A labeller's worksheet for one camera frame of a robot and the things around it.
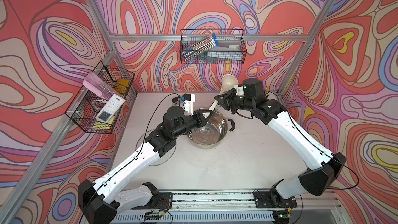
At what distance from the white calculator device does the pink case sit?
5 centimetres

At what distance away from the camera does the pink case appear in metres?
0.67

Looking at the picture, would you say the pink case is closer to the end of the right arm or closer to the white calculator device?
the white calculator device

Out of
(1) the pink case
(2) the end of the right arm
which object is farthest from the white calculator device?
(2) the end of the right arm

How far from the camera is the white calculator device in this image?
0.69 m
